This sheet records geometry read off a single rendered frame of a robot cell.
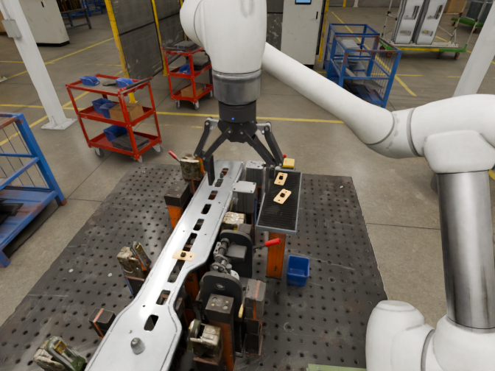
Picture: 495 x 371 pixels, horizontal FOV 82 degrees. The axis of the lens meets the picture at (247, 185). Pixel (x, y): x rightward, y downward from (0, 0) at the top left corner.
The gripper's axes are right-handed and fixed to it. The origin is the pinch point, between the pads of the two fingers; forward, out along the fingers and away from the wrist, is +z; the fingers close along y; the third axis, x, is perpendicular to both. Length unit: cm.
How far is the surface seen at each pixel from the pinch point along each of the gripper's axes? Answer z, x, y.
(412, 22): 65, -842, -253
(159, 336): 46, 19, 21
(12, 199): 130, -102, 241
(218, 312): 34.7, 14.0, 3.2
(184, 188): 43, -47, 39
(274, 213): 30.1, -23.6, -7.1
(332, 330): 76, -10, -35
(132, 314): 46, 14, 32
